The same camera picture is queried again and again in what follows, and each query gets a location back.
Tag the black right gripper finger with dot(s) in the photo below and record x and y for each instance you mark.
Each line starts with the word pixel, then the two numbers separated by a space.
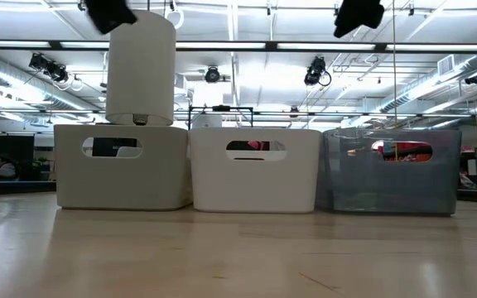
pixel 358 14

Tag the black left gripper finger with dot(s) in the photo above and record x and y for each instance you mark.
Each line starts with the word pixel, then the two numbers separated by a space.
pixel 108 14

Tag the white lamp with wooden base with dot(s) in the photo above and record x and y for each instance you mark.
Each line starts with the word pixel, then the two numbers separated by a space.
pixel 139 74

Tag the black overhead light beam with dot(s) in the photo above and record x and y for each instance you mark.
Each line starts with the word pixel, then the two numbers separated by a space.
pixel 271 46

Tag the green potted plant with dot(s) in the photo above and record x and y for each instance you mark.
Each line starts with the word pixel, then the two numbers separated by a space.
pixel 41 165

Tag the light grey plastic bin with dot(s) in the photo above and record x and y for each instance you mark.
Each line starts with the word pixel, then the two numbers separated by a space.
pixel 122 182

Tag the dark translucent plastic bin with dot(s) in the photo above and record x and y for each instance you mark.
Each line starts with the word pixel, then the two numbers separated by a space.
pixel 391 186

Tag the person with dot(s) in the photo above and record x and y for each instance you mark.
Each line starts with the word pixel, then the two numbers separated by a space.
pixel 6 170

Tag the white plastic bin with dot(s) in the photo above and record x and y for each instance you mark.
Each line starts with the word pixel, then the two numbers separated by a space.
pixel 255 186

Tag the black ceiling camera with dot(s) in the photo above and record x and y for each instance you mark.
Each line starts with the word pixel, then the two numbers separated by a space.
pixel 212 75
pixel 315 70
pixel 474 78
pixel 50 68

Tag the silver ventilation duct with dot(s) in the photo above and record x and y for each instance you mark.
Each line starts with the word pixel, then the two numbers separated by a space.
pixel 15 85
pixel 462 68

